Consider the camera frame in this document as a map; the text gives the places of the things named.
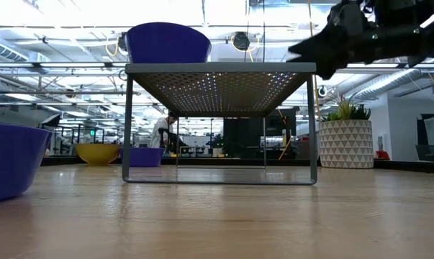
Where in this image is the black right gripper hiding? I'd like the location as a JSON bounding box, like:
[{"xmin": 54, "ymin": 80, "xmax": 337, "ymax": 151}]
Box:
[{"xmin": 287, "ymin": 0, "xmax": 380, "ymax": 81}]

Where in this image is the blue plastic bowl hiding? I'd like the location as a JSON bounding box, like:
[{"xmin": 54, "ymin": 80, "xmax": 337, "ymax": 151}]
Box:
[
  {"xmin": 119, "ymin": 147, "xmax": 166, "ymax": 168},
  {"xmin": 125, "ymin": 22, "xmax": 213, "ymax": 64},
  {"xmin": 0, "ymin": 121, "xmax": 54, "ymax": 204}
]

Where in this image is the speckled bowl yellow outside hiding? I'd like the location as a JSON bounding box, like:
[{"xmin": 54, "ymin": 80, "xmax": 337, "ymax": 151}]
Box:
[{"xmin": 75, "ymin": 143, "xmax": 121, "ymax": 167}]

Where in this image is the succulent in white patterned pot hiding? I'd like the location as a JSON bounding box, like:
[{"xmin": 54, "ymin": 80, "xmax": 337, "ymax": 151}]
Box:
[{"xmin": 317, "ymin": 94, "xmax": 375, "ymax": 169}]

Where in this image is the grey perforated metal box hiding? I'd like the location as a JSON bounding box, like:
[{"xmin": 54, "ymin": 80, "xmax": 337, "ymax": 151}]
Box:
[{"xmin": 122, "ymin": 62, "xmax": 318, "ymax": 186}]

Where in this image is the black cabinet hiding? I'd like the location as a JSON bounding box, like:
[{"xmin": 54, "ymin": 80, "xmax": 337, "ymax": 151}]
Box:
[{"xmin": 222, "ymin": 107, "xmax": 299, "ymax": 159}]

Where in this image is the person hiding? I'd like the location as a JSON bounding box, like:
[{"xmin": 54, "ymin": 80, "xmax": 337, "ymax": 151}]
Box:
[{"xmin": 150, "ymin": 111, "xmax": 180, "ymax": 154}]

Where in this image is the black ceiling cord reel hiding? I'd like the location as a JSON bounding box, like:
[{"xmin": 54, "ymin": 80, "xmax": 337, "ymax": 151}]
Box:
[
  {"xmin": 106, "ymin": 32, "xmax": 128, "ymax": 58},
  {"xmin": 230, "ymin": 31, "xmax": 256, "ymax": 62}
]

